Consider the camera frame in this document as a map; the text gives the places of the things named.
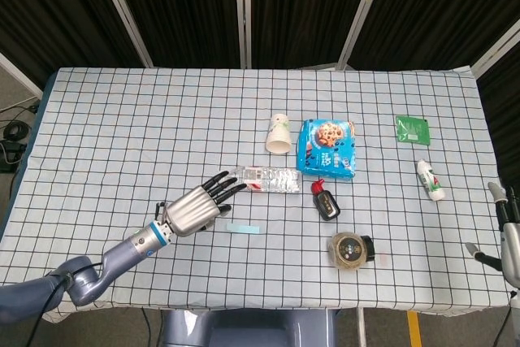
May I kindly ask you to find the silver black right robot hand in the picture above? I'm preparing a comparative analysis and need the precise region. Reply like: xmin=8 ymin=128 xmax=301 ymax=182
xmin=465 ymin=182 xmax=520 ymax=283

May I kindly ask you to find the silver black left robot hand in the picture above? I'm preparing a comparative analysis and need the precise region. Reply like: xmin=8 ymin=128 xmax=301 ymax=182
xmin=156 ymin=171 xmax=248 ymax=239

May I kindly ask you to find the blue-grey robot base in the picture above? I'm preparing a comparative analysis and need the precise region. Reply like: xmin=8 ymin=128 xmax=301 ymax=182
xmin=159 ymin=308 xmax=339 ymax=347

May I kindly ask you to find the blue checked tablecloth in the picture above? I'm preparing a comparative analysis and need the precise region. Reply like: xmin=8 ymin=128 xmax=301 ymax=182
xmin=0 ymin=65 xmax=516 ymax=322

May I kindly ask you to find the clear plastic water bottle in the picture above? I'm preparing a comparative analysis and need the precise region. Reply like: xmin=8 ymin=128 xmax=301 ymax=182
xmin=219 ymin=165 xmax=303 ymax=195

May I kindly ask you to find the white bottle with green label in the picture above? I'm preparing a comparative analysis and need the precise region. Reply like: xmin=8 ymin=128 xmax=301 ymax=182
xmin=416 ymin=159 xmax=447 ymax=202

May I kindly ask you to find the white paper cup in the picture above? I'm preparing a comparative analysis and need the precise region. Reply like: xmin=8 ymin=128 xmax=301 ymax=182
xmin=265 ymin=113 xmax=293 ymax=155

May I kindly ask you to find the black folding screen panel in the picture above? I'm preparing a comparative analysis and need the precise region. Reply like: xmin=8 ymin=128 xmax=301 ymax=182
xmin=99 ymin=0 xmax=247 ymax=68
xmin=349 ymin=0 xmax=520 ymax=72
xmin=243 ymin=0 xmax=381 ymax=70
xmin=474 ymin=48 xmax=520 ymax=189
xmin=0 ymin=0 xmax=144 ymax=88

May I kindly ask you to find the yellow floor tape strip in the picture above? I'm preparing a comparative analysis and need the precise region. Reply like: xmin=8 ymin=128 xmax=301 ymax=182
xmin=406 ymin=310 xmax=423 ymax=347

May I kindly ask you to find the black bottle with red cap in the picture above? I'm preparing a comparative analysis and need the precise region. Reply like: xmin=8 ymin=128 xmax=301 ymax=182
xmin=310 ymin=178 xmax=342 ymax=223

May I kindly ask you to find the blue cookie box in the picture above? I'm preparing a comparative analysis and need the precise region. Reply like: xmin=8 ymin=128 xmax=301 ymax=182
xmin=295 ymin=119 xmax=359 ymax=183

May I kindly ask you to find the green foil packet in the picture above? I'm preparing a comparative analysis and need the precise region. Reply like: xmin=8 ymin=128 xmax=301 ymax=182
xmin=395 ymin=115 xmax=431 ymax=146

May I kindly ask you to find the round jar with black lid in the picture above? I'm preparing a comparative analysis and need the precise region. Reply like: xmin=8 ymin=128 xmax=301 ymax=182
xmin=327 ymin=231 xmax=376 ymax=272

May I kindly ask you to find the black power adapter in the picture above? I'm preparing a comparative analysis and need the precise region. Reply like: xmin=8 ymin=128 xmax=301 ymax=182
xmin=0 ymin=139 xmax=26 ymax=174

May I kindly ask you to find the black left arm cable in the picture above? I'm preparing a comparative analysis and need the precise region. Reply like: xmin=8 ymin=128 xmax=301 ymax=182
xmin=28 ymin=261 xmax=105 ymax=347

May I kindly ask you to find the black floor cable bundle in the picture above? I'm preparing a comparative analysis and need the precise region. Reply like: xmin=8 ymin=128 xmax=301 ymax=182
xmin=0 ymin=94 xmax=41 ymax=143

